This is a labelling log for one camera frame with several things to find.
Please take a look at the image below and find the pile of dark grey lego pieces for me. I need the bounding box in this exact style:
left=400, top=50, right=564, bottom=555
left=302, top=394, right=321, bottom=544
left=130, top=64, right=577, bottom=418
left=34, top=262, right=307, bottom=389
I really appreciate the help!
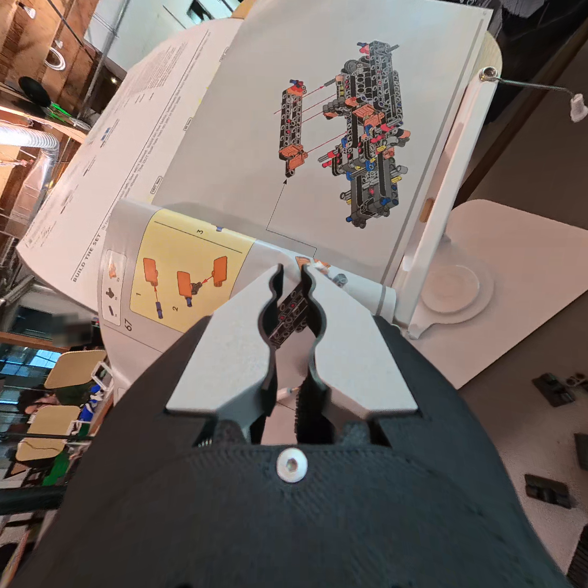
left=524, top=372, right=588, bottom=508

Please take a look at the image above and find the white book stand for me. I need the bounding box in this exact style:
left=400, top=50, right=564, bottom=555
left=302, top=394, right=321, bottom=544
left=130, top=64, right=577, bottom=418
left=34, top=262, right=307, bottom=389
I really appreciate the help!
left=383, top=32, right=588, bottom=391

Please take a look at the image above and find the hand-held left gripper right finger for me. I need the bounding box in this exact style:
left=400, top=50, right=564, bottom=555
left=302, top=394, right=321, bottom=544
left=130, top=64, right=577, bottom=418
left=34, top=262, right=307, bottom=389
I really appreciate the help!
left=301, top=264, right=419, bottom=443

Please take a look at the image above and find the lego instruction booklet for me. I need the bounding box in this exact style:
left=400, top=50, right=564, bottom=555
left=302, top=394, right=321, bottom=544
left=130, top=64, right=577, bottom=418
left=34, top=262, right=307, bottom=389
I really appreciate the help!
left=99, top=0, right=494, bottom=414

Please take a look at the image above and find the tan chair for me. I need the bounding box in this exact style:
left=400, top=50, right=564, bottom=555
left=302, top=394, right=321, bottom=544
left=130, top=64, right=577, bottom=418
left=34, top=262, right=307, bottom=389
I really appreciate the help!
left=28, top=404, right=92, bottom=437
left=16, top=439, right=70, bottom=465
left=43, top=349, right=111, bottom=391

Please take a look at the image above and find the large printed paper sheet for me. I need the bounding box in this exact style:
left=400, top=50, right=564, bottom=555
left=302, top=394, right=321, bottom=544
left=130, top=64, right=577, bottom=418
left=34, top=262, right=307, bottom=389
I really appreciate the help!
left=16, top=23, right=244, bottom=313

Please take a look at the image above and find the silver ventilation duct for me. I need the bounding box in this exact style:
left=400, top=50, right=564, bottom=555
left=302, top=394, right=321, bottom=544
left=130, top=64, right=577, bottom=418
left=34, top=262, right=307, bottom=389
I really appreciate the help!
left=0, top=120, right=61, bottom=194

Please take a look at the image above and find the black round lamp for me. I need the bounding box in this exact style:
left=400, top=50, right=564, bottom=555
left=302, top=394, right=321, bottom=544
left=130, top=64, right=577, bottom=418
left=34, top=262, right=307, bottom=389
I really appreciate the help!
left=18, top=76, right=50, bottom=107

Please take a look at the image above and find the black lego side beam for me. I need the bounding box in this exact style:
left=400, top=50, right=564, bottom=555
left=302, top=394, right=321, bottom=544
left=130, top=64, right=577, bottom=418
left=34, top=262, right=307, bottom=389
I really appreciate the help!
left=269, top=280, right=318, bottom=352

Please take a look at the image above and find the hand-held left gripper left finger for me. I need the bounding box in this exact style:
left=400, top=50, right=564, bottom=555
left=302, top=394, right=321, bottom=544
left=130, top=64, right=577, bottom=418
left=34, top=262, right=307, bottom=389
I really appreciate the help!
left=165, top=264, right=285, bottom=443

